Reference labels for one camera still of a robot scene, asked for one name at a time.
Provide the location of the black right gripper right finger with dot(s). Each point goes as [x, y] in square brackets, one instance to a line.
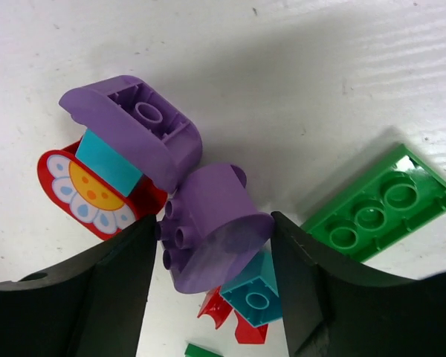
[335, 306]

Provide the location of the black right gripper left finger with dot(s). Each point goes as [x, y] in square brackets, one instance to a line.
[91, 304]

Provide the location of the purple round lego brick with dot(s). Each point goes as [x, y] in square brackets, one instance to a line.
[211, 229]

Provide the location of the purple curved lego brick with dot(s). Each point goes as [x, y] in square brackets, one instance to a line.
[139, 124]

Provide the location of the red flower lego brick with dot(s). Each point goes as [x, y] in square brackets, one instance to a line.
[91, 201]

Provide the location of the teal square lego brick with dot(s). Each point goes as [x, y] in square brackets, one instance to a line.
[253, 293]

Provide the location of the red slope lego piece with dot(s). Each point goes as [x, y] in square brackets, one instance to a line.
[245, 333]

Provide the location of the green stepped lego brick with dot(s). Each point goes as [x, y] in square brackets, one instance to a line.
[193, 350]

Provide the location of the red arch lego piece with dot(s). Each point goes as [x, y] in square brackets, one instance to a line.
[215, 306]

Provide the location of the green flat lego plate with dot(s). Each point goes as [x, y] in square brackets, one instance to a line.
[396, 196]

